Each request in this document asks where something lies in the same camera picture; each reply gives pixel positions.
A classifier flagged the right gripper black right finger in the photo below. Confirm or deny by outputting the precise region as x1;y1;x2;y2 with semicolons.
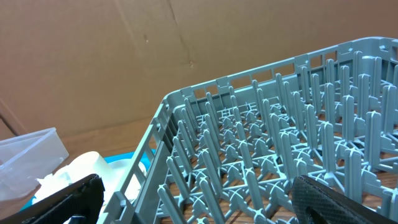
292;175;394;224

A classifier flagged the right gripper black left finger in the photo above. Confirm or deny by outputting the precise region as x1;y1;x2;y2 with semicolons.
1;174;104;224

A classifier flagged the white napkin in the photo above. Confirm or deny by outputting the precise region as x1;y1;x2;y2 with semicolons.
32;173;73;204

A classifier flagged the grey plastic dishwasher rack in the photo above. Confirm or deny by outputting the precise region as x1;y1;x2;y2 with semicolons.
98;37;397;223

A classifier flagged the white plastic cup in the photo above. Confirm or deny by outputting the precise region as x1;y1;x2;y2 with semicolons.
67;151;113;183

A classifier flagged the clear plastic bin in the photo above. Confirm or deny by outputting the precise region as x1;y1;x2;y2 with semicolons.
1;128;69;202

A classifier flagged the teal serving tray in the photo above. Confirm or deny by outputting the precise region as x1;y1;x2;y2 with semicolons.
20;149;156;212

